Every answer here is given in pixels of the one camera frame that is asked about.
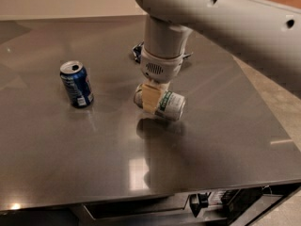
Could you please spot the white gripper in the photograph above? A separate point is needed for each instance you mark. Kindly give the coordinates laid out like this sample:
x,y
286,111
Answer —
x,y
160,69

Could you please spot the silver green 7up can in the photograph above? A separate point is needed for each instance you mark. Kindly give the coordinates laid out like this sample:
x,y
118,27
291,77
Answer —
x,y
169,107

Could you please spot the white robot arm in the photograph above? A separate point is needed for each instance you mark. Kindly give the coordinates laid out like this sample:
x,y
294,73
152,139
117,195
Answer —
x,y
264,34

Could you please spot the blue Pepsi can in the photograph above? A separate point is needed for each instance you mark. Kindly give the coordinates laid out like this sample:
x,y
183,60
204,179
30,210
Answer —
x,y
75,80

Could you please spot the crumpled blue chip bag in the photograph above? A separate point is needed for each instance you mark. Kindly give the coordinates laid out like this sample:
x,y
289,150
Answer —
x,y
137,52

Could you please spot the black device under table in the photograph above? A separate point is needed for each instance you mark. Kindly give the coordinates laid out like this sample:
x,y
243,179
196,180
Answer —
x,y
234,202

